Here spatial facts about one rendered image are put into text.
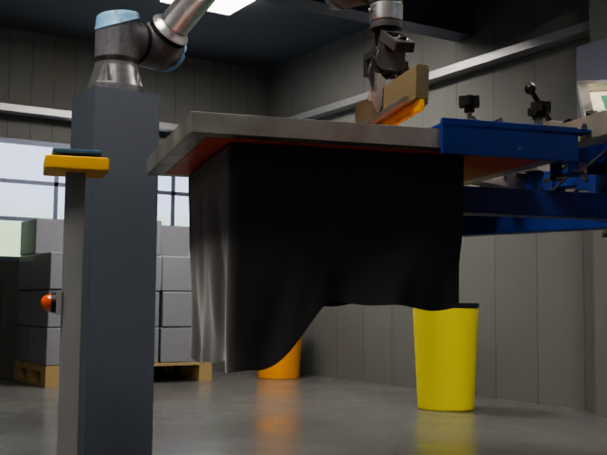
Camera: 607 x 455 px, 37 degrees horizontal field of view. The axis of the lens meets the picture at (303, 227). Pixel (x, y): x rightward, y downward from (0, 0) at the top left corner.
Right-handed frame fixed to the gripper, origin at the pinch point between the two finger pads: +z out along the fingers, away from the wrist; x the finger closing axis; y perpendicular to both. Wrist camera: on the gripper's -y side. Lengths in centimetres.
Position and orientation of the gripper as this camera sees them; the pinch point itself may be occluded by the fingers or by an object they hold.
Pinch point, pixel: (388, 108)
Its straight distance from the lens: 208.4
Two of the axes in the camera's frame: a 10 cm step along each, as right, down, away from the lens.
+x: -9.5, -0.4, -3.0
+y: -3.0, 0.7, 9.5
